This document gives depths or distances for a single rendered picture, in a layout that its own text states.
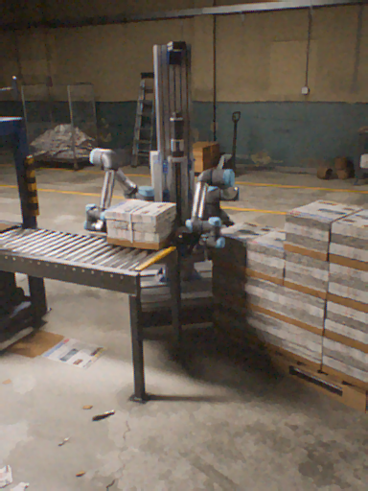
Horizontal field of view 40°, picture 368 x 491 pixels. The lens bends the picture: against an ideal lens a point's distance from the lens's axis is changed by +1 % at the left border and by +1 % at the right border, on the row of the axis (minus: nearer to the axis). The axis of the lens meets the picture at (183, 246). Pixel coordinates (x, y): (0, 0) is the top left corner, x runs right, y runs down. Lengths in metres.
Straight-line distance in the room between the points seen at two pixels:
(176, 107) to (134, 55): 7.34
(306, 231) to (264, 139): 7.19
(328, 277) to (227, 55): 7.70
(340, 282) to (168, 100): 1.83
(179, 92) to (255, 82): 6.27
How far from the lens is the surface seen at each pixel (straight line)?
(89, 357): 3.63
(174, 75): 3.85
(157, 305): 3.86
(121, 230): 3.23
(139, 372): 3.06
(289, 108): 9.87
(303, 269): 3.02
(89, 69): 11.77
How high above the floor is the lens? 1.83
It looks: 19 degrees down
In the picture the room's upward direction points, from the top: 1 degrees counter-clockwise
